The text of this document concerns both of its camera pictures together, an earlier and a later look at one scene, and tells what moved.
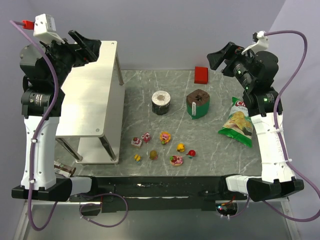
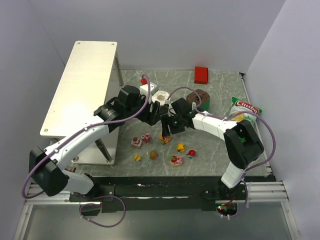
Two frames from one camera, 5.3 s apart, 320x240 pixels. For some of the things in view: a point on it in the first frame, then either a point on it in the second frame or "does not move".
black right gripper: [227, 63] → [166, 122]
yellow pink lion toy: [165, 137] does not move
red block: [201, 75] does not move
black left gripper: [81, 47] → [152, 114]
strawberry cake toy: [136, 143] does not move
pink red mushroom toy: [146, 137] does not move
